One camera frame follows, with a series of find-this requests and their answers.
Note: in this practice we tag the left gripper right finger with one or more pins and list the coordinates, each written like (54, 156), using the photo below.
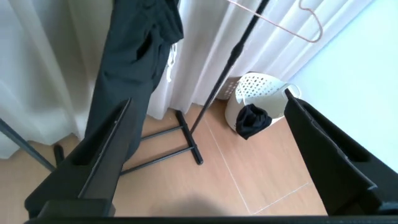
(335, 174)

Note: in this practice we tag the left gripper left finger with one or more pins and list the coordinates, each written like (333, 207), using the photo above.
(105, 180)

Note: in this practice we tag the black shirt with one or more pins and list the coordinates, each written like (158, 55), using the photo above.
(252, 121)

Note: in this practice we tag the pink clothes hanger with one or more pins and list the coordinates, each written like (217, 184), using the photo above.
(278, 25)

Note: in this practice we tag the white laundry basket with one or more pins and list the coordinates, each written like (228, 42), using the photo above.
(270, 105)

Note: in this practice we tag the black clothes rack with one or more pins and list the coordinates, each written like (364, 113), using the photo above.
(194, 146)

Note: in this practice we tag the white curtain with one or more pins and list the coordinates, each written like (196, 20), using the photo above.
(37, 77)
(202, 46)

